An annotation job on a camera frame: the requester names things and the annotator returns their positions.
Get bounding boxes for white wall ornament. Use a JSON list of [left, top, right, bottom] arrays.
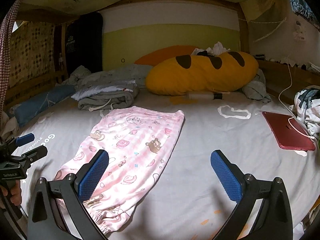
[[293, 20, 307, 41]]

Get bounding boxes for patchwork printed hanging cloth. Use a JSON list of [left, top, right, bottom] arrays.
[[9, 21, 55, 88]]

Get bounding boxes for white charging cable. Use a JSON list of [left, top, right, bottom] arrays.
[[278, 54, 316, 141]]

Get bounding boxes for cream crumpled cloth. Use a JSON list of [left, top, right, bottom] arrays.
[[0, 112, 19, 143]]

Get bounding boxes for wall poster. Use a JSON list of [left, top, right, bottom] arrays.
[[287, 0, 320, 22]]

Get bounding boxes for white and black printed cloth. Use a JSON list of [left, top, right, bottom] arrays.
[[289, 85, 320, 140]]

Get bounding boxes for blue pillow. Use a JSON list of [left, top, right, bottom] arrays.
[[6, 84, 77, 127]]

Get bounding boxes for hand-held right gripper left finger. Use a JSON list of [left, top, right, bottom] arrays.
[[27, 149, 110, 240]]

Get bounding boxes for red checked curtain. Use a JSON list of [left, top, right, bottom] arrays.
[[0, 0, 27, 120]]

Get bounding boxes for pink printed pants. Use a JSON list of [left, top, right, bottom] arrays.
[[54, 106, 185, 235]]

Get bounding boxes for wooden bed frame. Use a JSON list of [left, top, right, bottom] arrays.
[[0, 0, 320, 120]]

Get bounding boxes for sheer yellow net drape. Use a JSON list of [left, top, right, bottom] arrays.
[[246, 0, 288, 43]]

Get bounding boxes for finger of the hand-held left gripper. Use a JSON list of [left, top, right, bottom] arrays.
[[22, 145, 48, 167], [14, 133, 35, 147]]

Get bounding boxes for orange pillow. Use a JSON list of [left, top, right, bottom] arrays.
[[134, 45, 200, 65]]

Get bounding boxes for white bottle with black cap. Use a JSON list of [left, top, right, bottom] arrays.
[[186, 92, 223, 101]]

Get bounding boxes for red tablet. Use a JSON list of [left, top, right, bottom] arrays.
[[262, 111, 317, 152]]

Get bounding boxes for yellow bread-shaped plush pillow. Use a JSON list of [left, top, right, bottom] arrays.
[[145, 51, 259, 96]]

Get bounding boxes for small grey crumpled cloth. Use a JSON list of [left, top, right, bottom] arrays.
[[242, 69, 272, 103]]

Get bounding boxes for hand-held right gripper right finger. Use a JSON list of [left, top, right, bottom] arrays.
[[210, 149, 293, 240]]

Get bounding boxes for pile of grey folded clothes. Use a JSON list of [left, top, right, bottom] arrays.
[[61, 64, 153, 98]]

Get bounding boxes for white crumpled cloth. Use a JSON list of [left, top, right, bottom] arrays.
[[191, 41, 230, 57]]

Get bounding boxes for grey printed bed sheet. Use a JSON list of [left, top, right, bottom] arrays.
[[5, 90, 320, 240]]

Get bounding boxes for person's left hand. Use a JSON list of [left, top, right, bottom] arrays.
[[0, 180, 22, 210]]

